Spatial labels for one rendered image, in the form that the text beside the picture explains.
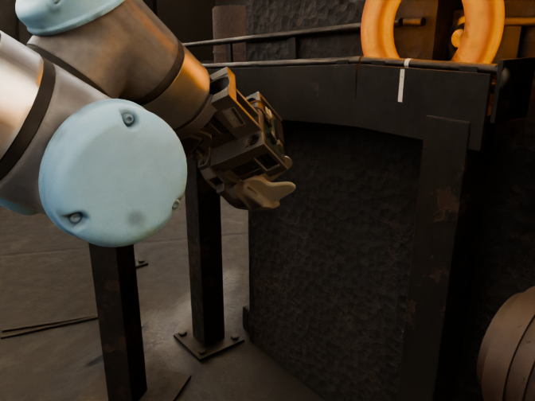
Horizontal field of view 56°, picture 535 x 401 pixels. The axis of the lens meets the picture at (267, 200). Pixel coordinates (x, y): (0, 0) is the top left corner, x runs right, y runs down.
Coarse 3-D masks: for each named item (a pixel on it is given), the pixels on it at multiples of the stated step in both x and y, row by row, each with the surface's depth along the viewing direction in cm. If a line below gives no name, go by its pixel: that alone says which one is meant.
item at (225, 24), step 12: (216, 12) 337; (228, 12) 328; (240, 12) 324; (216, 24) 340; (228, 24) 330; (240, 24) 327; (216, 36) 343; (228, 36) 333; (240, 36) 329; (216, 48) 346; (240, 48) 332; (216, 60) 350; (240, 60) 334
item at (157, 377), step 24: (96, 264) 95; (120, 264) 94; (96, 288) 97; (120, 288) 95; (120, 312) 97; (120, 336) 99; (120, 360) 101; (144, 360) 107; (96, 384) 111; (120, 384) 103; (144, 384) 108; (168, 384) 111
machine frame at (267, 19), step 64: (256, 0) 98; (320, 0) 85; (448, 0) 69; (512, 0) 60; (320, 128) 91; (512, 128) 64; (320, 192) 94; (384, 192) 82; (512, 192) 65; (256, 256) 116; (320, 256) 98; (384, 256) 85; (512, 256) 67; (256, 320) 122; (320, 320) 102; (384, 320) 88; (320, 384) 107; (384, 384) 91
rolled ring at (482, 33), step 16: (368, 0) 67; (384, 0) 65; (400, 0) 66; (464, 0) 57; (480, 0) 55; (496, 0) 55; (368, 16) 67; (384, 16) 66; (480, 16) 56; (496, 16) 56; (368, 32) 68; (384, 32) 67; (464, 32) 58; (480, 32) 56; (496, 32) 56; (368, 48) 69; (384, 48) 67; (464, 48) 58; (480, 48) 57; (496, 48) 58
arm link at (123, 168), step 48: (0, 48) 23; (0, 96) 22; (48, 96) 24; (96, 96) 26; (0, 144) 23; (48, 144) 24; (96, 144) 23; (144, 144) 25; (0, 192) 25; (48, 192) 24; (96, 192) 24; (144, 192) 26; (96, 240) 25
